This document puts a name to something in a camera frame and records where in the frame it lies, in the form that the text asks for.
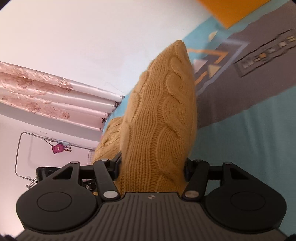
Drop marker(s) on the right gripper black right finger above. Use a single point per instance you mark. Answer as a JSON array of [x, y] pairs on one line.
[[196, 174]]

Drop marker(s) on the mustard cable-knit cardigan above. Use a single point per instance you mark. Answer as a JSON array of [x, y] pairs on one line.
[[158, 129]]

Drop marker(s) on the magenta hanging garment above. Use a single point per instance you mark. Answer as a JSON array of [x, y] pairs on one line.
[[59, 148]]

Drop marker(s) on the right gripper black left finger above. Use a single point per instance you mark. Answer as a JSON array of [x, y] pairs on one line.
[[106, 171]]

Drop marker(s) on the pink floral curtain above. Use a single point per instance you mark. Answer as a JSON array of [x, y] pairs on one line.
[[56, 97]]

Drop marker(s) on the teal and grey bed sheet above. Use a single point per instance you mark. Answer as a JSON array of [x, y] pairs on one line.
[[245, 86]]

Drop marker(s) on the orange headboard panel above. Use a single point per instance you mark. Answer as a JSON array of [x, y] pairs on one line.
[[230, 12]]

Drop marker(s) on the metal clothes drying rack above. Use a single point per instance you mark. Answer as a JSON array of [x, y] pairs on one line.
[[34, 151]]

